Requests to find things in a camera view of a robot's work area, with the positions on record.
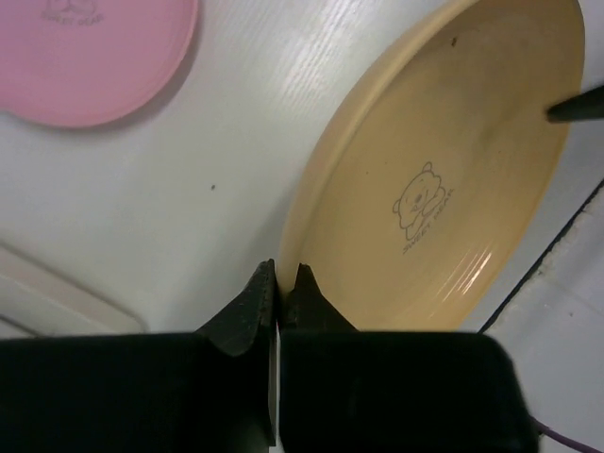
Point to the orange plate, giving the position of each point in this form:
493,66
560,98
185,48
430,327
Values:
427,176

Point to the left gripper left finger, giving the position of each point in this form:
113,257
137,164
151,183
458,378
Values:
209,390

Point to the beige drip tray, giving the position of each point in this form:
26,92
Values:
42,301

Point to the pink plate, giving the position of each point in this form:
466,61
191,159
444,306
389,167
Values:
87,63

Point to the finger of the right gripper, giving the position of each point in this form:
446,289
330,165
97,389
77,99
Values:
587,106

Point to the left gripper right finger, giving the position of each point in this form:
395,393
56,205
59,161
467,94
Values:
345,390

